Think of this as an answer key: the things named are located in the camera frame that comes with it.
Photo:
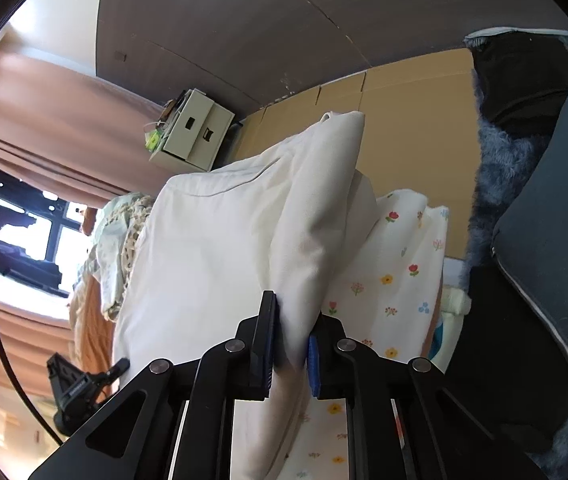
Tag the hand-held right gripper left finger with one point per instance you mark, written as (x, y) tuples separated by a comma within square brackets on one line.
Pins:
[(264, 360)]

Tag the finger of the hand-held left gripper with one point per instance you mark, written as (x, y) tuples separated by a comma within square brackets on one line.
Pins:
[(113, 370)]

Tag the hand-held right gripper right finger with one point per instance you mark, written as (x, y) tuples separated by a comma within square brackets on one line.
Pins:
[(313, 365)]

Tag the beige jacket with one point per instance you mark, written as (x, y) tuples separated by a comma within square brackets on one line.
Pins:
[(213, 240)]

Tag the pile of crumpled light clothes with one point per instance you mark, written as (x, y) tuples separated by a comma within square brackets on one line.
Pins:
[(113, 240)]

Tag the orange duvet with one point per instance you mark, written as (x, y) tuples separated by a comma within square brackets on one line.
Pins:
[(91, 330)]

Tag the pink curtain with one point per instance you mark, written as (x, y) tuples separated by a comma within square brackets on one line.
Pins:
[(63, 120), (13, 340)]

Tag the floral bedsheet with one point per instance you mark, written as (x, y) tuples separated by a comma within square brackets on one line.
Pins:
[(394, 270)]

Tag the brown cushion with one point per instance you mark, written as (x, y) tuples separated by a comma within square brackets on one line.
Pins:
[(88, 220)]

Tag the green item on nightstand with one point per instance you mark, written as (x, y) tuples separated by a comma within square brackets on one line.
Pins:
[(152, 140)]

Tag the white nightstand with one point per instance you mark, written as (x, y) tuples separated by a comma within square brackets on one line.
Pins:
[(198, 130)]

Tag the cardboard sheet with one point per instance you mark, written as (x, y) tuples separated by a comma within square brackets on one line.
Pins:
[(414, 125)]

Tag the fuzzy blue-grey garment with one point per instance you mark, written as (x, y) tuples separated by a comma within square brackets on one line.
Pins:
[(504, 170)]

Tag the black garment with white trim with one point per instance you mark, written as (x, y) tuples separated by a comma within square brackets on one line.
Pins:
[(524, 75)]

